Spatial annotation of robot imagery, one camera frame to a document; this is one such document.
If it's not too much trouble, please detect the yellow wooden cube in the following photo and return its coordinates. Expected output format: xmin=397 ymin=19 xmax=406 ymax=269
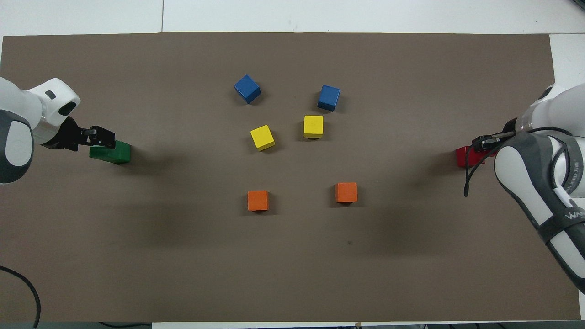
xmin=250 ymin=125 xmax=276 ymax=152
xmin=303 ymin=115 xmax=324 ymax=139

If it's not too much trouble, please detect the green wooden cube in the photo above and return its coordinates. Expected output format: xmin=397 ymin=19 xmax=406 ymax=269
xmin=89 ymin=145 xmax=118 ymax=162
xmin=113 ymin=141 xmax=132 ymax=165

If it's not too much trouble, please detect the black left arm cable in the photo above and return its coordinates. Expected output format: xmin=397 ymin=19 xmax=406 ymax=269
xmin=0 ymin=265 xmax=42 ymax=329

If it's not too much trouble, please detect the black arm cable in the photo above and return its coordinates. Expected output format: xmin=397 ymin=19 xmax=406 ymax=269
xmin=463 ymin=127 xmax=574 ymax=198
xmin=0 ymin=265 xmax=42 ymax=329

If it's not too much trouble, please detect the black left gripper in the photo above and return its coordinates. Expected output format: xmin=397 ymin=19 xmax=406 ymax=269
xmin=45 ymin=116 xmax=116 ymax=152

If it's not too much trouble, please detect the blue wooden cube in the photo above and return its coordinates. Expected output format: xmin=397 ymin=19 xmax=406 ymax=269
xmin=234 ymin=74 xmax=261 ymax=105
xmin=317 ymin=85 xmax=341 ymax=112

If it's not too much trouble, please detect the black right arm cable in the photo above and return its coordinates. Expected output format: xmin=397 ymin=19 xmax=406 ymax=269
xmin=463 ymin=127 xmax=574 ymax=198

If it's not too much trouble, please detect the orange wooden cube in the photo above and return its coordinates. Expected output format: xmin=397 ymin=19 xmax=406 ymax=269
xmin=335 ymin=182 xmax=358 ymax=204
xmin=247 ymin=190 xmax=270 ymax=212

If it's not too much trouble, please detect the brown paper mat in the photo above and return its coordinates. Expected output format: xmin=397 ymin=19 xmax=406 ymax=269
xmin=0 ymin=32 xmax=581 ymax=323

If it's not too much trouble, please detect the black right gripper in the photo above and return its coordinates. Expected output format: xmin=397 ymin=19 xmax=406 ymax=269
xmin=472 ymin=117 xmax=520 ymax=153

